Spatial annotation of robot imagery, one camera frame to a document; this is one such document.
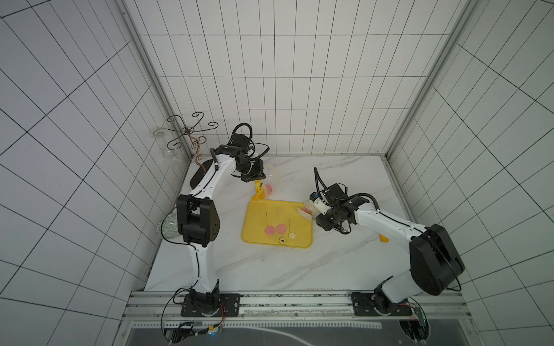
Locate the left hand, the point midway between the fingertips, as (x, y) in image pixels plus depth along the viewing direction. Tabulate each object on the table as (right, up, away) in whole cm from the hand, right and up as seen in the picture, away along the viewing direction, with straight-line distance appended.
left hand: (264, 178), depth 88 cm
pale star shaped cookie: (+12, -25, +1) cm, 27 cm away
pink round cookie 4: (+2, -23, +5) cm, 24 cm away
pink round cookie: (+19, -15, +7) cm, 25 cm away
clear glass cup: (-41, +10, +2) cm, 42 cm away
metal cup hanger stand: (-31, +20, -1) cm, 37 cm away
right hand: (+26, -15, +2) cm, 30 cm away
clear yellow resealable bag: (+3, 0, +6) cm, 7 cm away
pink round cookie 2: (+2, -5, +6) cm, 8 cm away
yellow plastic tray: (+6, -20, +4) cm, 21 cm away
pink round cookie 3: (+7, -22, +4) cm, 24 cm away
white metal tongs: (+21, -11, -7) cm, 25 cm away
